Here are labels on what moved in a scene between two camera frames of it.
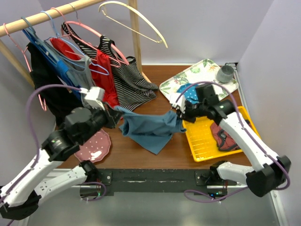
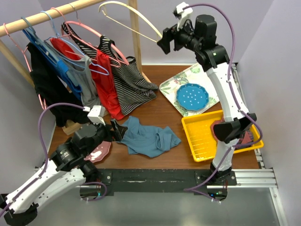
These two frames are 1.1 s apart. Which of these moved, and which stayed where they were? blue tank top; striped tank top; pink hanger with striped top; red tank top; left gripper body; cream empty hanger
Moved: blue tank top; left gripper body
Stayed: striped tank top; cream empty hanger; pink hanger with striped top; red tank top
